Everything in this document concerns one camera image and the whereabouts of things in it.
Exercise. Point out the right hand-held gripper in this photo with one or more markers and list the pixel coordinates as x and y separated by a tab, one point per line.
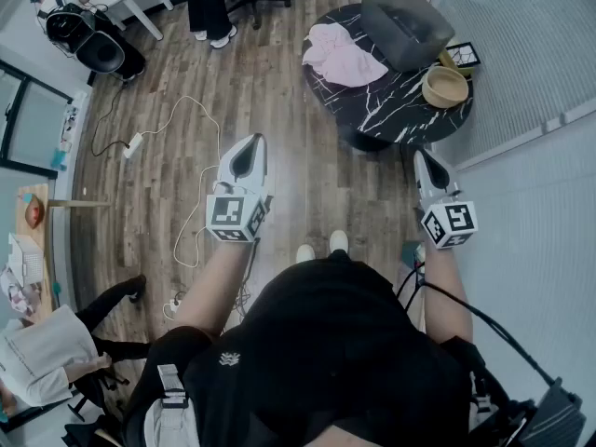
454	217

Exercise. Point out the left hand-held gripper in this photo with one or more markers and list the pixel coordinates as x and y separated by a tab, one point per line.
226	212

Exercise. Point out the grey transparent storage bin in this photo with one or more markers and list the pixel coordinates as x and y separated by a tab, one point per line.
410	31

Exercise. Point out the pink clothes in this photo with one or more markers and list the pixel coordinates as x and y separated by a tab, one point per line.
344	58

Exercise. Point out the person's left forearm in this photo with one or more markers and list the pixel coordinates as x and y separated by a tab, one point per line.
209	287

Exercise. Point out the person's right forearm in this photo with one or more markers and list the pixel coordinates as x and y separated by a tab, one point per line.
444	296

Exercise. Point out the white perforated plastic basket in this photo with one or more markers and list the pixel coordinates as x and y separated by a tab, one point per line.
28	261

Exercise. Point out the teal container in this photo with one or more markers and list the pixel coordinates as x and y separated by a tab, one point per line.
410	254

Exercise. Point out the round black marble table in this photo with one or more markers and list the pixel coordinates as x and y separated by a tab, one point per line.
386	105

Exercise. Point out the person's white shoe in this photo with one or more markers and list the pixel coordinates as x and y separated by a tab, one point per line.
305	253
338	241

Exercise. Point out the white power strip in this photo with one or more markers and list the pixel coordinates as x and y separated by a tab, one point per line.
132	145

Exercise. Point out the black framed picture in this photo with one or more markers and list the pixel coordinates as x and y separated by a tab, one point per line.
465	56

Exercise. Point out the white power adapter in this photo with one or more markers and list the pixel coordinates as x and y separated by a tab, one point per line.
172	306

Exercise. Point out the black office chair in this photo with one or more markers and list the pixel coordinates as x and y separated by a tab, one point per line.
261	0

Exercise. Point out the black shell chair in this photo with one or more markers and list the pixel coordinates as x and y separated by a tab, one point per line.
104	54

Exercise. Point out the teal packet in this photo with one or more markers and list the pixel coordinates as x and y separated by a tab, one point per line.
59	160

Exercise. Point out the person's black clothing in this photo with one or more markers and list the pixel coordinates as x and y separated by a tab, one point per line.
326	342

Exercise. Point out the light wooden desk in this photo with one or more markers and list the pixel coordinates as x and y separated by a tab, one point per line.
45	221

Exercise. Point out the black framed glass door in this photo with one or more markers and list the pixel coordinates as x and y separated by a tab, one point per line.
37	124

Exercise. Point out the brown bowl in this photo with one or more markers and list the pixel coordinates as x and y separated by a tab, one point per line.
35	214

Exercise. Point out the pile of crumpled papers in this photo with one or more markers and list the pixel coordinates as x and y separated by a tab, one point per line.
21	296

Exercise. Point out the black shoulder-mounted device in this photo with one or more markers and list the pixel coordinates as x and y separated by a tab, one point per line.
554	417

